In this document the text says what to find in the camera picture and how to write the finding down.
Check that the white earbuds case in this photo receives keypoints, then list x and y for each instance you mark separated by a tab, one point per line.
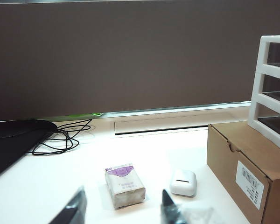
182	184

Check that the white drawer organizer frame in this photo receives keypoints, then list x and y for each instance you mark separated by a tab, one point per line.
257	93

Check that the purple white tissue pack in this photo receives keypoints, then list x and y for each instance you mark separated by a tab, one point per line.
123	189

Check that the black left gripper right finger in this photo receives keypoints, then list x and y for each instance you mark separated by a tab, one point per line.
170	214

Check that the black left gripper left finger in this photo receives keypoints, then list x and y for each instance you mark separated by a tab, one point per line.
74	212

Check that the brown cardboard box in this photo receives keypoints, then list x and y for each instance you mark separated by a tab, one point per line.
224	149

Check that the small green object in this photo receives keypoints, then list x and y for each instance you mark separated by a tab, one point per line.
95	114

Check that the grey desk partition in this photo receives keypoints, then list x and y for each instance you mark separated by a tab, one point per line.
130	58

